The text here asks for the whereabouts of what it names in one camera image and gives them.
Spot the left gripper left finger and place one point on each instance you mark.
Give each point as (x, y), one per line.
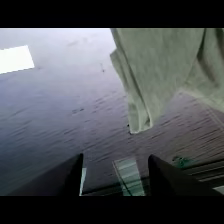
(63, 180)

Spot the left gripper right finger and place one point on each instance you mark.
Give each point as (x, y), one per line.
(170, 181)

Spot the pale green garment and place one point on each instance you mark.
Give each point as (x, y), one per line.
(156, 73)

